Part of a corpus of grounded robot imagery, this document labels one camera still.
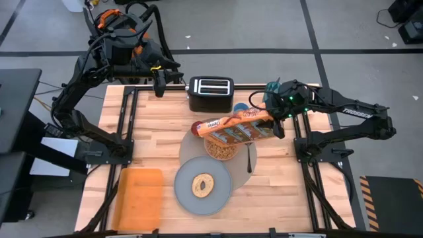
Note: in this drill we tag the black desk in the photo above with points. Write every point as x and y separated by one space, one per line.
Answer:
16 105

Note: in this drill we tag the brown cereal pieces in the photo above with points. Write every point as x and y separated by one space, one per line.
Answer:
220 152

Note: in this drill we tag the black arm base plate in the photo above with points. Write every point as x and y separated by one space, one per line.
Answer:
337 152
96 153

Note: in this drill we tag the orange shop vacuum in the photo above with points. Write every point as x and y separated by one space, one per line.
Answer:
109 16

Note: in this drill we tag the black aluminium table frame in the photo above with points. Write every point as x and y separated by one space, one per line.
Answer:
309 185

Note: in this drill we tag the black power adapter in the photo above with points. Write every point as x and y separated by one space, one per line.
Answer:
54 131

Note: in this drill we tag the blue plastic cup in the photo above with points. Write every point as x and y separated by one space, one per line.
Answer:
240 107

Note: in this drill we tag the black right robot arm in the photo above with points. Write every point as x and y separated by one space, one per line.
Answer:
360 112

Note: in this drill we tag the white paper sheet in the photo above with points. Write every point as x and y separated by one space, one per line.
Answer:
53 158

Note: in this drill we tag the white bucket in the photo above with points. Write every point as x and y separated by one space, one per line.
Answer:
72 5

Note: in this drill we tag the black equipment box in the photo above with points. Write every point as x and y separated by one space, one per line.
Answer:
409 20

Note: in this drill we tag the black spoon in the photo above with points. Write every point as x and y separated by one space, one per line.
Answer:
248 165

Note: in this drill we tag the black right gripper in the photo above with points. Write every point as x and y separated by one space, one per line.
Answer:
279 107

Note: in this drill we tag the translucent orange plastic bin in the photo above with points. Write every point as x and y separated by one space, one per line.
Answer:
138 198

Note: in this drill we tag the pink plastic bowl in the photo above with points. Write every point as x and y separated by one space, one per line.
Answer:
205 150

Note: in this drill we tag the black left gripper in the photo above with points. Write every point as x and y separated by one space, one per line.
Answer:
162 61

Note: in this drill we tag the grey round plate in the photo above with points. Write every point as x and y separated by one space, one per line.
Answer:
185 193
241 172

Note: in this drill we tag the orange illustrated cereal box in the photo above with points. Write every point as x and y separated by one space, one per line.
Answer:
238 131

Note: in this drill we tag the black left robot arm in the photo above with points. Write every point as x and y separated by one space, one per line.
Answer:
86 71

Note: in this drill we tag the black hazard-striped floor mat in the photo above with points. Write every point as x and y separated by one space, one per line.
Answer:
393 205

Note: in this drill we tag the black two-slot toaster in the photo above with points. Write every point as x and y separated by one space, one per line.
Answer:
211 99

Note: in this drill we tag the toasted bagel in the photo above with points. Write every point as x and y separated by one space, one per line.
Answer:
198 192

